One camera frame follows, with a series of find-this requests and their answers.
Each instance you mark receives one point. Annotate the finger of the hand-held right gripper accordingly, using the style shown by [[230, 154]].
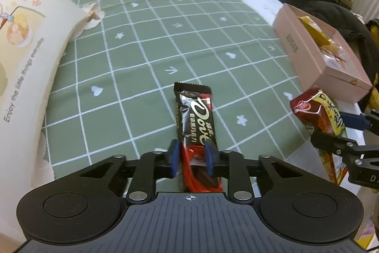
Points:
[[331, 142], [353, 121]]

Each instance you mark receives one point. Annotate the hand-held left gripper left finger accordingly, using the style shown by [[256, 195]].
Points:
[[175, 158]]

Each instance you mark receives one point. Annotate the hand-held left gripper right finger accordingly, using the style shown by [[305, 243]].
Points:
[[209, 160]]

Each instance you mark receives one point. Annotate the red yellow snack packet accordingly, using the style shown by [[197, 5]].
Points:
[[318, 110]]

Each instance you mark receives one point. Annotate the dark brown chocolate bar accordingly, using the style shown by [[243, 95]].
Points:
[[195, 113]]

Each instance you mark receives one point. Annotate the pink cardboard box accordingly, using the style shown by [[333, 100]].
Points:
[[296, 42]]

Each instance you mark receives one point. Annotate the clear wrapped snack packet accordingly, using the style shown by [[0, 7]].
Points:
[[334, 56]]

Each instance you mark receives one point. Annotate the yellow coat with fur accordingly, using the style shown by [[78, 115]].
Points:
[[373, 33]]

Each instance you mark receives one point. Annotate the crumpled white tissue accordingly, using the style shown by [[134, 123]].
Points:
[[88, 18]]

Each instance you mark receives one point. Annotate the white printed paper bag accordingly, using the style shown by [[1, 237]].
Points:
[[26, 63]]

